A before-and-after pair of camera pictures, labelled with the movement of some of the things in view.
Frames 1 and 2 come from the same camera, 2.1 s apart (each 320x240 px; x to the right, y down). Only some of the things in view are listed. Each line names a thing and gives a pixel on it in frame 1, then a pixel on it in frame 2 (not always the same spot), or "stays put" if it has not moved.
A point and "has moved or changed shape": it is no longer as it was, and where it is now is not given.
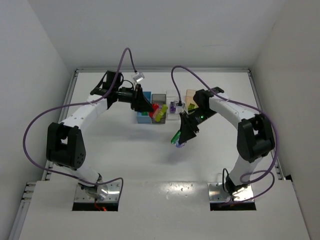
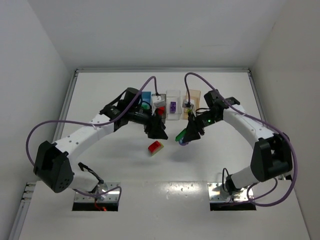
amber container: (189, 99) stays put
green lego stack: (175, 137) has moved or changed shape
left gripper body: (137, 98) → (152, 124)
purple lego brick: (172, 109) stays put
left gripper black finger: (142, 103) → (155, 129)
